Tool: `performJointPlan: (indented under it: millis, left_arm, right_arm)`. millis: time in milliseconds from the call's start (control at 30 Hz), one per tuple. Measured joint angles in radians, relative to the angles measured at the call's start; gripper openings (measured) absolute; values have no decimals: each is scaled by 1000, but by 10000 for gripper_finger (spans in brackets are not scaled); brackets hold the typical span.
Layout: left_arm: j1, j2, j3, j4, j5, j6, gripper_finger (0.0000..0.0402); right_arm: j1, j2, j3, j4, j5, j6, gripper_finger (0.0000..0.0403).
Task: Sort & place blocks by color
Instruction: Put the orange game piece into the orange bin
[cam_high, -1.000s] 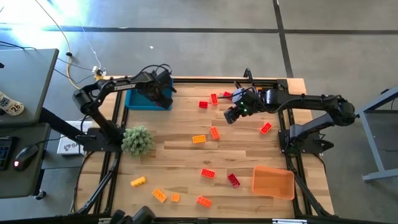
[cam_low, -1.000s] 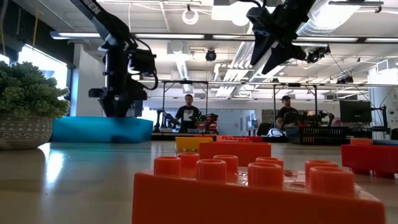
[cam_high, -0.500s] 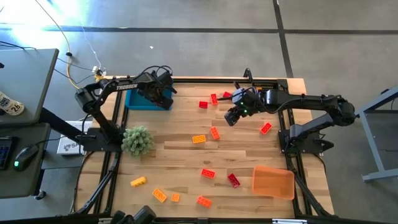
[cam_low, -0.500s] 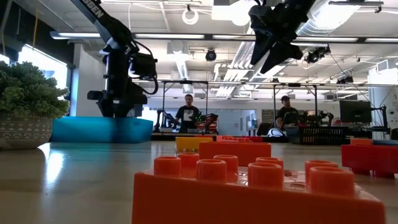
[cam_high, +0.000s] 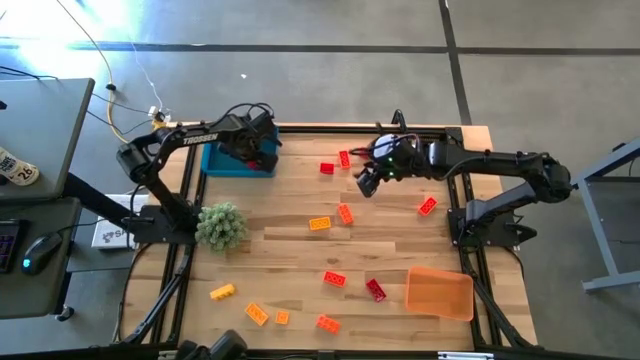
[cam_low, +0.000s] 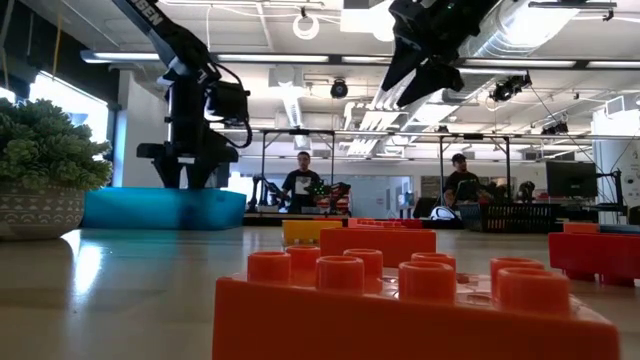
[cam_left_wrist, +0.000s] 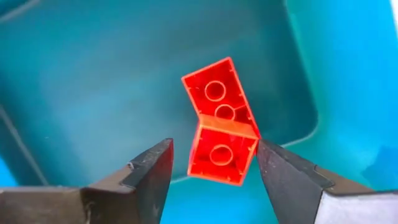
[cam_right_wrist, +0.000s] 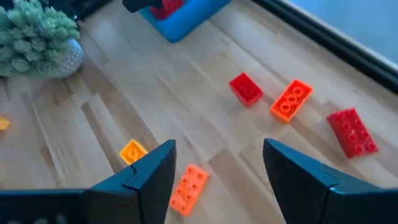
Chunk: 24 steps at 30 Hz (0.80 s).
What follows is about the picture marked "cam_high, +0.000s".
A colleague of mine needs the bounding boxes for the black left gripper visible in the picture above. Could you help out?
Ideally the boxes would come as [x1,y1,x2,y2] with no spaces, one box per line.
[227,110,280,174]

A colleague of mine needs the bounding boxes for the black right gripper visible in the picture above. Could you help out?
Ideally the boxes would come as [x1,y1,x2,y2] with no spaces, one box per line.
[354,133,432,199]

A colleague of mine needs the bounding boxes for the dark red toy building block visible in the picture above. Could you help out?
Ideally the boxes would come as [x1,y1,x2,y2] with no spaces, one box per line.
[365,278,388,304]

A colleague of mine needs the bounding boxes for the yellow toy building block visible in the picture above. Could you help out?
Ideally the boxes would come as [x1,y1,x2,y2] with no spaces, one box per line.
[209,283,237,302]

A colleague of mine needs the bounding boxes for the blue plastic bin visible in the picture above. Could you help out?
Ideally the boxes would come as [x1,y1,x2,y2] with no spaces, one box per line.
[200,124,280,179]

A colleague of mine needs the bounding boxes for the green potted succulent plant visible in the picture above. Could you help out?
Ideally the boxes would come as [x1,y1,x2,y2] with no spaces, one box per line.
[194,201,249,253]

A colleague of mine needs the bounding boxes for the orange plastic bin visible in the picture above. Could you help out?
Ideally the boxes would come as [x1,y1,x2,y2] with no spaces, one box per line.
[404,265,475,322]

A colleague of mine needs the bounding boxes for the black diagonal beam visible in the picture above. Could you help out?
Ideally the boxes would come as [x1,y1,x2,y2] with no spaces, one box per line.
[62,171,146,232]

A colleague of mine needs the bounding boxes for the white printed box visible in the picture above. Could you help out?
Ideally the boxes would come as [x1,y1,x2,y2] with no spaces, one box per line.
[91,193,151,250]

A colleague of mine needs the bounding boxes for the black computer mouse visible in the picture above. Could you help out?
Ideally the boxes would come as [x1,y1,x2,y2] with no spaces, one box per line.
[20,231,64,277]

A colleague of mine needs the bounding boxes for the white labelled bottle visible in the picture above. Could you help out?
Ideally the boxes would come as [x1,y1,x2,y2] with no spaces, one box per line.
[0,145,41,188]

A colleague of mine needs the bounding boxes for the black keyboard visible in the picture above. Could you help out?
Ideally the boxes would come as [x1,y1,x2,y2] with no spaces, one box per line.
[0,218,22,275]

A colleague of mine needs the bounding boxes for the dark grey desk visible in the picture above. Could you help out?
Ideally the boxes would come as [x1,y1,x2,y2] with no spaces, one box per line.
[0,196,84,321]

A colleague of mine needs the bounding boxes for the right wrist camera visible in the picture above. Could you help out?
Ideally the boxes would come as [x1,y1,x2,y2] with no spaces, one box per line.
[372,133,407,162]

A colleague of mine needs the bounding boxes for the white cable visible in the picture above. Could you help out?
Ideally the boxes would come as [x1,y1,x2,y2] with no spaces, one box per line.
[128,39,166,114]

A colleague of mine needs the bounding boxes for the black floor cable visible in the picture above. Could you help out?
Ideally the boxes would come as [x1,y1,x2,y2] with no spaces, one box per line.
[85,109,154,137]
[91,93,152,115]
[0,65,59,82]

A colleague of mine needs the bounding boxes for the yellow cable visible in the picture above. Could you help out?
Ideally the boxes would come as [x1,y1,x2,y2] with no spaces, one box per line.
[53,0,169,147]

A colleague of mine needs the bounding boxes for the silver metal bracket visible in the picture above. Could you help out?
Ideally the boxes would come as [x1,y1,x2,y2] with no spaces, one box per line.
[438,351,495,360]

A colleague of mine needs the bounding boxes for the grey metal table frame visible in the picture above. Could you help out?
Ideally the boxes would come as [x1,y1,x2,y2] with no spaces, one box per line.
[572,137,640,295]

